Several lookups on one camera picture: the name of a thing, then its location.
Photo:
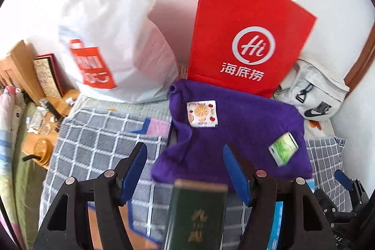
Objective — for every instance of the grey checkered blanket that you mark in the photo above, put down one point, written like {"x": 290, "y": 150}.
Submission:
{"x": 96, "y": 144}

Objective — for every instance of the white plastic shopping bag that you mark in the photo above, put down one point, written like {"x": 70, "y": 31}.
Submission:
{"x": 111, "y": 18}

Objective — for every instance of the brown wooden frame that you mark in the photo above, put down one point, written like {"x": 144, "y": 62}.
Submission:
{"x": 364, "y": 42}

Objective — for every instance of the white sling bag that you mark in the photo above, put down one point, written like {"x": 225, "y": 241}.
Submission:
{"x": 316, "y": 86}

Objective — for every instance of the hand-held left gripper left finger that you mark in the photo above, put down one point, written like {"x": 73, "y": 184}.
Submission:
{"x": 133, "y": 172}

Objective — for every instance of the green sachet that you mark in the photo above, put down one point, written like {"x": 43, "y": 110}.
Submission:
{"x": 283, "y": 148}

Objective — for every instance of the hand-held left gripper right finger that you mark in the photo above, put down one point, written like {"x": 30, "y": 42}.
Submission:
{"x": 237, "y": 176}

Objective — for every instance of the floral cloth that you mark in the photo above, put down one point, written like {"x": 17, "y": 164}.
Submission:
{"x": 7, "y": 132}

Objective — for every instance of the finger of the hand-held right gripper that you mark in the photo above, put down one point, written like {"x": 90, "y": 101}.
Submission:
{"x": 344, "y": 179}

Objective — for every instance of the dark olive gold box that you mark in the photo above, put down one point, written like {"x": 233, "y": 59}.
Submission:
{"x": 196, "y": 214}

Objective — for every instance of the purple towel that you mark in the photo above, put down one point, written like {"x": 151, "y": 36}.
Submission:
{"x": 234, "y": 127}

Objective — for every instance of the wooden nightstand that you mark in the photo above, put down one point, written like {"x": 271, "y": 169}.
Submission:
{"x": 26, "y": 147}

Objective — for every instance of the yellow glass cup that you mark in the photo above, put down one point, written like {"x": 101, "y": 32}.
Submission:
{"x": 42, "y": 150}

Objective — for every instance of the red paper bag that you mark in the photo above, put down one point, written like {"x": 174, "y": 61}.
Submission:
{"x": 249, "y": 33}

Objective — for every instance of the orange print sachet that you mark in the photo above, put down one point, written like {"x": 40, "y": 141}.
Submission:
{"x": 202, "y": 113}

